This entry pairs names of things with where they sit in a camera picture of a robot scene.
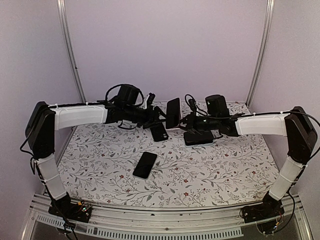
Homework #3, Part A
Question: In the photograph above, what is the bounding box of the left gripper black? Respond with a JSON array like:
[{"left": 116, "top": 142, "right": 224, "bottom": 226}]
[{"left": 124, "top": 105, "right": 171, "bottom": 130}]

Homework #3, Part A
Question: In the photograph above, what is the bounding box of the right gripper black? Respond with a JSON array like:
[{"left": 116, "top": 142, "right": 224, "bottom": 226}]
[{"left": 175, "top": 111, "right": 220, "bottom": 135}]

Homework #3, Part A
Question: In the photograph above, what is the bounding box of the black phone case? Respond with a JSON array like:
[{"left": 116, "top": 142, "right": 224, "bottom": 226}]
[{"left": 150, "top": 123, "right": 169, "bottom": 142}]

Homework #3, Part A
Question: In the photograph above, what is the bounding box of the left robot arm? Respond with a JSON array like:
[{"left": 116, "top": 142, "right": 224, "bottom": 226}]
[{"left": 24, "top": 83, "right": 167, "bottom": 217}]

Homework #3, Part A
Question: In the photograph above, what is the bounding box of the floral table mat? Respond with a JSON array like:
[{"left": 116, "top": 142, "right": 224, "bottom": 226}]
[{"left": 58, "top": 123, "right": 279, "bottom": 208}]

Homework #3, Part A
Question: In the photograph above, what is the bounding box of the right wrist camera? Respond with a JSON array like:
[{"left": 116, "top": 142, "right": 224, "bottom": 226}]
[{"left": 188, "top": 98, "right": 199, "bottom": 116}]

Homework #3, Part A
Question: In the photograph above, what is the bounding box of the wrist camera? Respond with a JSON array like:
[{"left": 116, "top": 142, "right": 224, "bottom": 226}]
[
  {"left": 188, "top": 98, "right": 199, "bottom": 116},
  {"left": 143, "top": 93, "right": 156, "bottom": 109}
]

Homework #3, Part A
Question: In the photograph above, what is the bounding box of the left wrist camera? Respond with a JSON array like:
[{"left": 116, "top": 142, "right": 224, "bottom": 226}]
[{"left": 143, "top": 93, "right": 156, "bottom": 109}]

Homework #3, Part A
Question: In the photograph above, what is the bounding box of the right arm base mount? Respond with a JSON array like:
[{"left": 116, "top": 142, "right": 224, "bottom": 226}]
[{"left": 239, "top": 202, "right": 285, "bottom": 223}]

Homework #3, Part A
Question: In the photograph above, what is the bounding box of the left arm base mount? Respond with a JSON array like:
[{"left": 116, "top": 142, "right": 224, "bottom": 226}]
[{"left": 48, "top": 200, "right": 92, "bottom": 223}]

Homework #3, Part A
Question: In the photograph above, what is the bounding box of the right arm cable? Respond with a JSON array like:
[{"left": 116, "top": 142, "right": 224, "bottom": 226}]
[{"left": 184, "top": 93, "right": 320, "bottom": 226}]

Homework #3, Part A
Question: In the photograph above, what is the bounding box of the aluminium frame post right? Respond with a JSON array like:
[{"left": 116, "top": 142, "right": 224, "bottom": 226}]
[{"left": 245, "top": 0, "right": 275, "bottom": 108}]

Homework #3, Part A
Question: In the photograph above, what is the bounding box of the aluminium frame post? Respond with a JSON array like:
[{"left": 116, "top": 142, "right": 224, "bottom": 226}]
[
  {"left": 56, "top": 0, "right": 87, "bottom": 103},
  {"left": 245, "top": 0, "right": 275, "bottom": 108}
]

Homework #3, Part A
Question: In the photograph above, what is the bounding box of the aluminium frame post left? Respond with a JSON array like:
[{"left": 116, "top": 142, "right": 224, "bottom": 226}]
[{"left": 56, "top": 0, "right": 87, "bottom": 103}]

